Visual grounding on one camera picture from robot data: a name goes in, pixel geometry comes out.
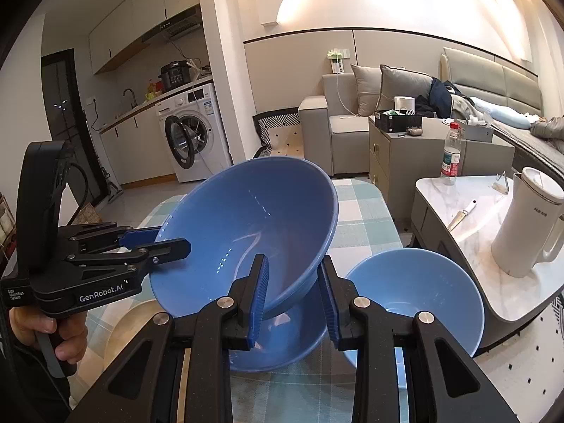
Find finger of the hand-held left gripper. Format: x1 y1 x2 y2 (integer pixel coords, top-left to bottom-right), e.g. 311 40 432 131
66 222 168 252
65 237 192 280

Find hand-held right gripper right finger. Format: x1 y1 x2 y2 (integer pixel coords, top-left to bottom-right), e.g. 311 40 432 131
321 256 521 423

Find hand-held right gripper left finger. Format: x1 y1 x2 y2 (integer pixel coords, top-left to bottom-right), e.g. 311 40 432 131
66 253 270 423

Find dark blue bowl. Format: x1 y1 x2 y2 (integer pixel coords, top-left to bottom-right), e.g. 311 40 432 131
227 288 330 373
149 155 341 319

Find light blue bowl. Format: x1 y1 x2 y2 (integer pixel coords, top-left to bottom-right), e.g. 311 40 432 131
343 247 486 391

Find cream plate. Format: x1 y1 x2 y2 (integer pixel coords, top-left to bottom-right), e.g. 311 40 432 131
103 297 195 423

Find person's left forearm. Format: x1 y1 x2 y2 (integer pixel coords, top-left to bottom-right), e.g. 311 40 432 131
0 330 71 423

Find person's left hand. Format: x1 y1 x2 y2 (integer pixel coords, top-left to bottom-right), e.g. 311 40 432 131
9 308 89 362

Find brown patterned board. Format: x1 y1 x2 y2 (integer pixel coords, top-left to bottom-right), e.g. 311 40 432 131
70 203 103 225

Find upright vacuum cleaner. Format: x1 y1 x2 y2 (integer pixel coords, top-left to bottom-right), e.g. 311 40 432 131
99 165 125 203

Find lower kitchen cabinets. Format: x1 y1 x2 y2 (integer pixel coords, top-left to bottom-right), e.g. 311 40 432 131
98 110 177 186

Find checked tablecloth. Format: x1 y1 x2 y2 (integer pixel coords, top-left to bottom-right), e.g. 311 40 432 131
86 178 404 423

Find dark glass door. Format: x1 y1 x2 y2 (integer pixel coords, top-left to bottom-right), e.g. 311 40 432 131
41 48 109 206

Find white washing machine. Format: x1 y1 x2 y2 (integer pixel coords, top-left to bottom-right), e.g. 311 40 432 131
154 83 233 183

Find beige side cabinet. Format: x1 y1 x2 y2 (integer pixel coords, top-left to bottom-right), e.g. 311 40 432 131
368 117 516 219

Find kitchen knife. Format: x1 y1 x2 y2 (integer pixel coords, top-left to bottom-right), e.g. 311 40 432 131
446 200 479 233

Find marble side table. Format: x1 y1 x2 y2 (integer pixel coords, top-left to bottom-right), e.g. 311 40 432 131
410 175 564 355

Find grey sofa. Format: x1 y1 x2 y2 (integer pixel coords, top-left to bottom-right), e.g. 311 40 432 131
298 73 375 174

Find black pressure cooker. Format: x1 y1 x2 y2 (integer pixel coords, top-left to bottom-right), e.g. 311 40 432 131
159 61 191 93

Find plastic water bottle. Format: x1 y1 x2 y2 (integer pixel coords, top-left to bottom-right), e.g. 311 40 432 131
441 122 464 186

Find black box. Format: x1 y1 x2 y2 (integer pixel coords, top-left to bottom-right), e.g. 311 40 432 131
374 110 423 133

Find white upper kitchen cabinets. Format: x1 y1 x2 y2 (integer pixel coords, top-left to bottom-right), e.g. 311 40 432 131
89 0 199 75

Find white electric kettle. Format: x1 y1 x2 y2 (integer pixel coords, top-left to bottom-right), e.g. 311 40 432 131
490 166 564 279

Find light grey cushion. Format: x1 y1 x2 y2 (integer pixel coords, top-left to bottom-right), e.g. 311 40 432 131
350 64 384 117

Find range hood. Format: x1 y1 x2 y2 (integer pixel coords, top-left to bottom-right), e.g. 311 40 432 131
141 6 203 45

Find grey open box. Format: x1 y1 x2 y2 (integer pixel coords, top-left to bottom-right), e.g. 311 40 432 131
456 117 494 144

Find dark grey cushion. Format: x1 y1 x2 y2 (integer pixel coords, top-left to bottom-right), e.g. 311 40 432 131
374 65 435 113

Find dark blue jacket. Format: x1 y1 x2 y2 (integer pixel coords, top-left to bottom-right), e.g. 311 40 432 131
414 77 461 119

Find grey bed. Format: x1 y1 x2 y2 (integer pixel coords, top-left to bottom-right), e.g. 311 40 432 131
449 92 564 172

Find light blue pillow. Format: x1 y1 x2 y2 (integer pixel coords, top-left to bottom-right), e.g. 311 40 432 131
471 97 536 128

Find padded bed headboard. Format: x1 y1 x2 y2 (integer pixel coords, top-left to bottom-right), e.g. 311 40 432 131
441 47 544 119

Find grey jacket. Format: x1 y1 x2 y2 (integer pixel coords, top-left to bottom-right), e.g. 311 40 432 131
529 115 564 153

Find wall socket with green charger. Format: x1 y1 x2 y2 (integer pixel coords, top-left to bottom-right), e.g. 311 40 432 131
327 48 351 75

